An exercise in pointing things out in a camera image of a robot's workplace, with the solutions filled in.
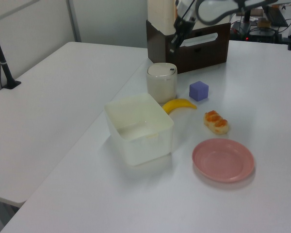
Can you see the beige trash can lid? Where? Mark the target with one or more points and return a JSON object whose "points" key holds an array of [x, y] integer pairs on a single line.
{"points": [[160, 70]]}

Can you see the pink plastic plate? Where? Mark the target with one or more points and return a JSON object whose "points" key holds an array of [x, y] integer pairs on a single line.
{"points": [[223, 160]]}

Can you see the black laptop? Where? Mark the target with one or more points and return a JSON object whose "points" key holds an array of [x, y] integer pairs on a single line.
{"points": [[277, 15]]}

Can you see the black device with red light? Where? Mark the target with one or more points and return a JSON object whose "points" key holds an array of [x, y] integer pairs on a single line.
{"points": [[263, 35]]}

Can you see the cream plastic storage bin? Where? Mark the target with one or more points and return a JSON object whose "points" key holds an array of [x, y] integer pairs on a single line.
{"points": [[145, 148]]}

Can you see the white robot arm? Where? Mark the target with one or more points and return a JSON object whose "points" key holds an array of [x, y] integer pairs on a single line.
{"points": [[215, 13]]}

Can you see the dark brown wooden crate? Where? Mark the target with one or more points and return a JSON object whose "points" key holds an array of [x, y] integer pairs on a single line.
{"points": [[203, 53]]}

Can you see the small white trash can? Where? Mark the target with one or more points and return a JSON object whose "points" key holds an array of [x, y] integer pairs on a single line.
{"points": [[161, 87]]}

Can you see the orange glazed toy bread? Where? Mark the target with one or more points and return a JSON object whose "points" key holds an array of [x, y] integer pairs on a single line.
{"points": [[217, 122]]}

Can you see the purple foam cube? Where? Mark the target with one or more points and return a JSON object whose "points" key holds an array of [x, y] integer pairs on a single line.
{"points": [[198, 91]]}

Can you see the small cardboard box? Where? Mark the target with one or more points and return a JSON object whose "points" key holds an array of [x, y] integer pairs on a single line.
{"points": [[263, 22]]}

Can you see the black pole with clamp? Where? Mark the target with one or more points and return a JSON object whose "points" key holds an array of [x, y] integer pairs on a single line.
{"points": [[3, 65]]}

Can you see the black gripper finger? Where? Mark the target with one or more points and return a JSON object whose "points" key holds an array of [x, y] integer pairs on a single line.
{"points": [[173, 46], [182, 40]]}

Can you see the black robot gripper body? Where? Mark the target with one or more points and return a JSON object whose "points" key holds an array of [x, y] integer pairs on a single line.
{"points": [[184, 28]]}

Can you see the yellow banana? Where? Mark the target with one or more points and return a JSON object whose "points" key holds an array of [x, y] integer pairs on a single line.
{"points": [[177, 104]]}

